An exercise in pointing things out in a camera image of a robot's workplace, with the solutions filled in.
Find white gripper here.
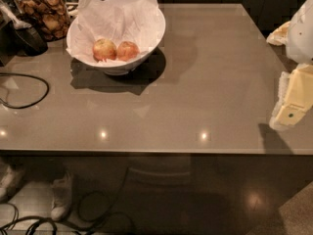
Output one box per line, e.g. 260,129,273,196
266,0,313,131

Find white bowl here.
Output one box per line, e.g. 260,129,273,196
66,0,167,76

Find left red yellow apple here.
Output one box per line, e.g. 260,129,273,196
93,38,116,61

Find white paper liner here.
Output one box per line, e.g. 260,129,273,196
66,0,165,68

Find glass jar of chips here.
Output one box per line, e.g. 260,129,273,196
14,0,70,41

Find white shoe right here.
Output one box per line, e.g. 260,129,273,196
51,171,72,221

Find white shoe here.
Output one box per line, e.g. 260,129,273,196
0,166,25,203
51,171,72,221

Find black round appliance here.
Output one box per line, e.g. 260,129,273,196
13,27,48,57

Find white shoe left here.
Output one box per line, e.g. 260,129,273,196
0,166,25,203

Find black cables on floor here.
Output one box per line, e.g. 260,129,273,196
0,166,131,235

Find black cable on table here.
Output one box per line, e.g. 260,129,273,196
0,71,50,110

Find white scoop handle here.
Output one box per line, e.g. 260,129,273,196
0,0,31,29

